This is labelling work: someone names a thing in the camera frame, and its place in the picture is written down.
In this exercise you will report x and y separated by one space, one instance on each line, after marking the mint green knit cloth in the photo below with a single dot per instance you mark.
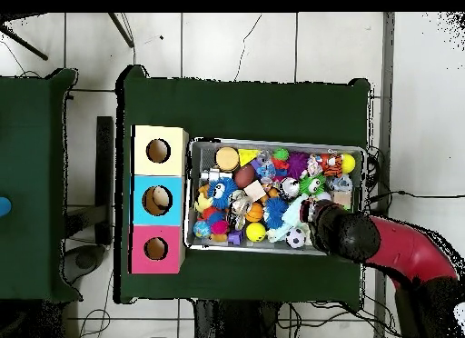
289 216

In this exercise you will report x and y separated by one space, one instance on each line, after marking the black tripod leg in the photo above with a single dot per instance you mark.
122 30
25 43

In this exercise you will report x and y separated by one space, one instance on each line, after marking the clear mesh bin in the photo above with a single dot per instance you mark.
202 155

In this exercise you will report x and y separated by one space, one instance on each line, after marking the orange tiger plush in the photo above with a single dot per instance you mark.
330 163

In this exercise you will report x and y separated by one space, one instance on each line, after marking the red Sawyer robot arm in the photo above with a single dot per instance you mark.
407 247

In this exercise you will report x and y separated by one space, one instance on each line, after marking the yellow ball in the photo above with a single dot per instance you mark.
256 232

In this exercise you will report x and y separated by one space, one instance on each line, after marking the black upright bar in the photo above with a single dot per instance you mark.
104 171

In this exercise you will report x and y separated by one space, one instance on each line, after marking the yellow cheese wedge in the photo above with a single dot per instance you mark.
248 155

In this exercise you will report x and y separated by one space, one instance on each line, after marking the dark green tablecloth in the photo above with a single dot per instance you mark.
247 105

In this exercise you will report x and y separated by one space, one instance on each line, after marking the black and white soccer ball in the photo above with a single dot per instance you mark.
296 238

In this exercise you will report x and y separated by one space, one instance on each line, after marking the wooden three-hole box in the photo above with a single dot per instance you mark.
174 200

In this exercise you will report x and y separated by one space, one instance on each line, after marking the blue fuzzy monster toy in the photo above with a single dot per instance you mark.
221 192

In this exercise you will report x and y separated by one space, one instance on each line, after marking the small blue object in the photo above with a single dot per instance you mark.
3 206

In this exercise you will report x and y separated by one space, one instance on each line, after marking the green covered side table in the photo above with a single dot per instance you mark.
29 178

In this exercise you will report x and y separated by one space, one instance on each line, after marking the purple spiky ball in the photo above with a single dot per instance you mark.
297 164

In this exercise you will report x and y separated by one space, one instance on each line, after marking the brown toy football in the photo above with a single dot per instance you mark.
245 176

